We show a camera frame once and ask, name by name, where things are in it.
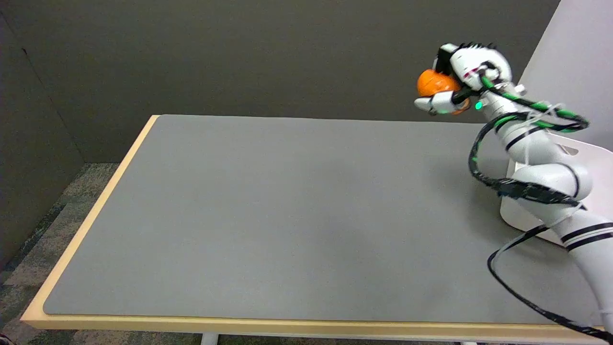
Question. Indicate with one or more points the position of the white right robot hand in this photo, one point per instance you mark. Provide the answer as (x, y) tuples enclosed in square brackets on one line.
[(471, 64)]

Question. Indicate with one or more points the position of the orange mango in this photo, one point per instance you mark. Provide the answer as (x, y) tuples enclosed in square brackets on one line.
[(435, 83)]

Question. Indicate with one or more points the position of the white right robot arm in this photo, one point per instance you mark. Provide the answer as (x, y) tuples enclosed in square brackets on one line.
[(541, 158)]

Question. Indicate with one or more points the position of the white plastic box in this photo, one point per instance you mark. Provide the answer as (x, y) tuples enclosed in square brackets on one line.
[(594, 191)]

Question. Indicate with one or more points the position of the grey table mat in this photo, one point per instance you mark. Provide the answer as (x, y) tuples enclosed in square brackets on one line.
[(297, 215)]

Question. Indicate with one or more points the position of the white table leg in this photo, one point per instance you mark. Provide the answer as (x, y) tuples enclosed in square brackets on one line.
[(209, 339)]

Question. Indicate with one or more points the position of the white wall panel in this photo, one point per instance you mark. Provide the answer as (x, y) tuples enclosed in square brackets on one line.
[(572, 67)]

